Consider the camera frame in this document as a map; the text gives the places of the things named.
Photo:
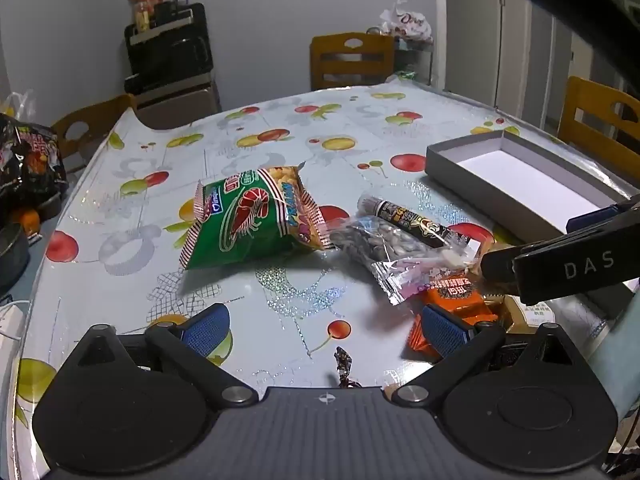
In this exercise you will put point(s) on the beige packet with white label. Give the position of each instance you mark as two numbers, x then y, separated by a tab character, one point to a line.
537	310

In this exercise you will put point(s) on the grey cabinet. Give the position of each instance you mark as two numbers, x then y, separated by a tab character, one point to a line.
175	107

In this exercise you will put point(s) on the black cup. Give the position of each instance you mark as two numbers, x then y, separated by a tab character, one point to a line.
164	11

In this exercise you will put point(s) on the clear sunflower seed packet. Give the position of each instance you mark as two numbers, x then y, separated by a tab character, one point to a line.
380	242

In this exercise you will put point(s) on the fruit print tablecloth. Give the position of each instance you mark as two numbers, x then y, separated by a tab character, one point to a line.
300	135

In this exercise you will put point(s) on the white plastic bag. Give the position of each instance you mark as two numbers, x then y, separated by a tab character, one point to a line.
407	22

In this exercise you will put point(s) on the panda candy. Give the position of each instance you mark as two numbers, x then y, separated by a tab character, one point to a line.
344	365

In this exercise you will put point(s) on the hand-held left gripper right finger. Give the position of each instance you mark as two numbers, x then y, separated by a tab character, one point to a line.
445	330

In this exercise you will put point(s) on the green wrapper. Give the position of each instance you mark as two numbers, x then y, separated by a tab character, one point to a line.
406	76

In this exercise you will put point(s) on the white double door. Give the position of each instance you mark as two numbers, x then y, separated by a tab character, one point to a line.
475	35

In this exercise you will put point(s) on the orange snack packet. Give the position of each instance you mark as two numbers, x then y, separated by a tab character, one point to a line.
460	300

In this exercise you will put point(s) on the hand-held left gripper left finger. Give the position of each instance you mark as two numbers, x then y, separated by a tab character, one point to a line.
207	330

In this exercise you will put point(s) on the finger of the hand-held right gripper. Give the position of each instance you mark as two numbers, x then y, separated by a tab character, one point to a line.
575	270
595	217

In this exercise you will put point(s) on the grey cardboard box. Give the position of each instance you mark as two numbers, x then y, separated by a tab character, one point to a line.
525	180

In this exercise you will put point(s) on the clear plastic bag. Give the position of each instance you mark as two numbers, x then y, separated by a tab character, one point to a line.
22	105

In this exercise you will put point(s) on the black noodle bag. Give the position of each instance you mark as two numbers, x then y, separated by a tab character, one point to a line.
30	160

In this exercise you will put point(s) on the clear jar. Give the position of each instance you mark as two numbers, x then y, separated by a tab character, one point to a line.
141	15

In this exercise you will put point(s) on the orange fruit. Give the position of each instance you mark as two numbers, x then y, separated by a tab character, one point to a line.
29	220

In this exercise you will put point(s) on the grey door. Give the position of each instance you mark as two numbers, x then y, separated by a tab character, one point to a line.
550	70

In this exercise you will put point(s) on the black snack tube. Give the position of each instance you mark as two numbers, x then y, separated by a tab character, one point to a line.
405	217

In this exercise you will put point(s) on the black coffee machine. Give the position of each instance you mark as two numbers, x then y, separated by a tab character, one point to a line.
170	55

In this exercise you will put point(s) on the green shrimp snack bag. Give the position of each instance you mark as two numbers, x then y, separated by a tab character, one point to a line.
250	220

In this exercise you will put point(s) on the wooden chair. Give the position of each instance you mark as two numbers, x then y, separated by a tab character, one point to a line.
95	120
350	60
585	105

